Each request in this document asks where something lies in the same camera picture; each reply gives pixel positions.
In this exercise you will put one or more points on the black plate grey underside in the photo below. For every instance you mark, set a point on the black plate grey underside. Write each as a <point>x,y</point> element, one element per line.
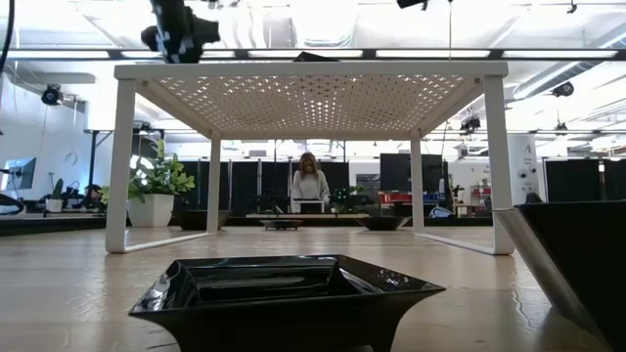
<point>577,254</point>

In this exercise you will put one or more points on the white metal frame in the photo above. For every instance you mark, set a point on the white metal frame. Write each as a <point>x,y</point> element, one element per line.
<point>308,201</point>

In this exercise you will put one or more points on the white plant pot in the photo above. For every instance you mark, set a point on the white plant pot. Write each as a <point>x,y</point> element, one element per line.
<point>151,210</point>

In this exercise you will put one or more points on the black screen panel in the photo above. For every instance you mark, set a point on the black screen panel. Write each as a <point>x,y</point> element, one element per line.
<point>396,171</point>

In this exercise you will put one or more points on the computer monitor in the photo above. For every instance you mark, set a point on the computer monitor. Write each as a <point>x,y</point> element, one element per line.
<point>20,173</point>

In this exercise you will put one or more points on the dark backpack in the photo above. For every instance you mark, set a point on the dark backpack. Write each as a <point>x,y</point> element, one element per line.
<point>534,198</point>

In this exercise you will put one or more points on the white perforated metal shelf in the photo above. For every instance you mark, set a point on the white perforated metal shelf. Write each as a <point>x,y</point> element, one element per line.
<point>313,68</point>

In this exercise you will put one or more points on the person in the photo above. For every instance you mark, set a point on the person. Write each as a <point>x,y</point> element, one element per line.
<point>309,186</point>

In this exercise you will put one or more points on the black overhead frame beam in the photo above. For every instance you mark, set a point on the black overhead frame beam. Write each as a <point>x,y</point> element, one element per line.
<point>496,54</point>

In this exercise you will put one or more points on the black deep curved plate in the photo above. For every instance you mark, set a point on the black deep curved plate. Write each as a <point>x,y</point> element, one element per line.
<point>193,220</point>

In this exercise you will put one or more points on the small green desk plant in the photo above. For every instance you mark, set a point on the small green desk plant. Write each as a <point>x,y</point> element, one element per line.
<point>344,198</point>

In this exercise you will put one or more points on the black square flared-corner plate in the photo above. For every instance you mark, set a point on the black square flared-corner plate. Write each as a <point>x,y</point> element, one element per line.
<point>274,322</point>

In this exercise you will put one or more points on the green leafy plant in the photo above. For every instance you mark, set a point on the green leafy plant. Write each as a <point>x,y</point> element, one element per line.
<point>161,173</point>

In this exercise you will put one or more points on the black ceiling spotlight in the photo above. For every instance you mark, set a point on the black ceiling spotlight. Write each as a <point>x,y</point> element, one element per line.
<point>51,95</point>
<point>563,89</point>
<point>470,123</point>

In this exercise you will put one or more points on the black partition wall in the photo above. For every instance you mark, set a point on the black partition wall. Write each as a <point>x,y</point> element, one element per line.
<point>244,186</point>
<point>567,178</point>

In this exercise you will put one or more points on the small black square plate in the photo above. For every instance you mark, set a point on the small black square plate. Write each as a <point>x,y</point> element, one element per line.
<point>281,225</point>

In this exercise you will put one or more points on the black table edge rail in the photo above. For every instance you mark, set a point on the black table edge rail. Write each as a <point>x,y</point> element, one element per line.
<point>49,224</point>

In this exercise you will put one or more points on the blue and white bag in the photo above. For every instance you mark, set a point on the blue and white bag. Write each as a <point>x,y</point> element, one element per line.
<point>441,212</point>

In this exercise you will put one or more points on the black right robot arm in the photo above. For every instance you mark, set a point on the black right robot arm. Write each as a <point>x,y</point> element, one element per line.
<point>411,4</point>

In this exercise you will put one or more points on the black curved object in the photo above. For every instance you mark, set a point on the black curved object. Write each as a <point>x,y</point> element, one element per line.
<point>12,201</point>

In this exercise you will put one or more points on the black frame post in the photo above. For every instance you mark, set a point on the black frame post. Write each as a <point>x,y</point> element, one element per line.
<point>92,161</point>

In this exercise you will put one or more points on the black rounded hexagon-well plate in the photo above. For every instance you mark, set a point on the black rounded hexagon-well plate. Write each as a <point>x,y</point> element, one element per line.
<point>381,223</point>

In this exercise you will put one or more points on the red storage boxes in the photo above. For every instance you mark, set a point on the red storage boxes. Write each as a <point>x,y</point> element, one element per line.
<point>393,197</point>

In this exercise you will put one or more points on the white pillar with cameras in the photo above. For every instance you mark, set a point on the white pillar with cameras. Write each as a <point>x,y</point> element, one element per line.
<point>523,166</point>

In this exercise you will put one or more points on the small plant in white pot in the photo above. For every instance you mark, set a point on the small plant in white pot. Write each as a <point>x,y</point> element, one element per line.
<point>55,204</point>

